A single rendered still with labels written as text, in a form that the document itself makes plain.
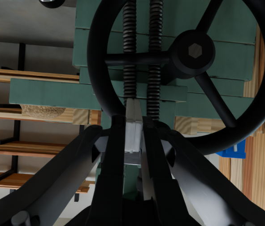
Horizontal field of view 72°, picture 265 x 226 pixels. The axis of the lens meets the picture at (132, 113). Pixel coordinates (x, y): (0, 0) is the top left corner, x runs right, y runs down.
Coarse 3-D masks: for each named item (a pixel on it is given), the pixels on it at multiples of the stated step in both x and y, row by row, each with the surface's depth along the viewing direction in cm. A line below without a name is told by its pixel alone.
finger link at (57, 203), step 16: (96, 128) 14; (80, 144) 12; (64, 160) 10; (80, 160) 11; (96, 160) 14; (32, 176) 9; (48, 176) 9; (64, 176) 9; (80, 176) 11; (16, 192) 8; (32, 192) 8; (48, 192) 8; (64, 192) 10; (0, 208) 7; (16, 208) 7; (32, 208) 7; (48, 208) 8; (64, 208) 10; (0, 224) 6; (48, 224) 9
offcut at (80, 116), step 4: (76, 112) 44; (80, 112) 44; (84, 112) 44; (88, 112) 44; (76, 116) 44; (80, 116) 44; (84, 116) 44; (88, 116) 45; (76, 120) 44; (80, 120) 44; (84, 120) 44; (88, 120) 46; (80, 124) 44; (84, 124) 44
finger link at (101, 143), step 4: (104, 132) 15; (108, 132) 15; (100, 136) 14; (104, 136) 14; (108, 136) 14; (100, 140) 14; (104, 140) 14; (96, 144) 14; (100, 144) 14; (104, 144) 14; (92, 148) 14; (96, 148) 14; (100, 148) 14; (104, 148) 14; (92, 152) 14; (96, 152) 14
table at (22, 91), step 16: (16, 80) 42; (32, 80) 43; (112, 80) 34; (16, 96) 42; (32, 96) 43; (48, 96) 43; (64, 96) 43; (80, 96) 43; (144, 96) 34; (160, 96) 34; (176, 96) 34; (192, 96) 44; (224, 96) 44; (176, 112) 44; (192, 112) 44; (208, 112) 44; (240, 112) 44
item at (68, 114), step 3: (66, 108) 58; (69, 108) 58; (66, 111) 58; (69, 111) 58; (72, 111) 58; (90, 111) 58; (24, 114) 58; (27, 114) 58; (63, 114) 58; (66, 114) 58; (69, 114) 58; (72, 114) 58; (90, 114) 58; (54, 117) 58; (57, 117) 58; (60, 117) 58; (63, 117) 58; (66, 117) 58; (69, 117) 58; (72, 117) 58; (90, 117) 59; (90, 120) 59; (198, 120) 60; (198, 123) 60; (198, 126) 60
